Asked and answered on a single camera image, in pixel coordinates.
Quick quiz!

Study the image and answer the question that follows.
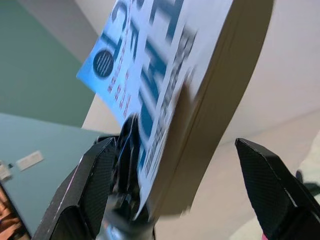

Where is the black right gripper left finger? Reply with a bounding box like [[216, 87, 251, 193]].
[[31, 112, 145, 240]]

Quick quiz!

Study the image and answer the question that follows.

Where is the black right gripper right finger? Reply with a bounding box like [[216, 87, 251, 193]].
[[234, 137, 320, 240]]

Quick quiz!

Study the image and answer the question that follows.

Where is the white and blue book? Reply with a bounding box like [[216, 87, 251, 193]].
[[76, 0, 272, 223]]

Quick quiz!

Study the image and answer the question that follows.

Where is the white wall socket plate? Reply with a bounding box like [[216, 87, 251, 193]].
[[15, 149, 44, 172], [0, 161, 13, 181]]

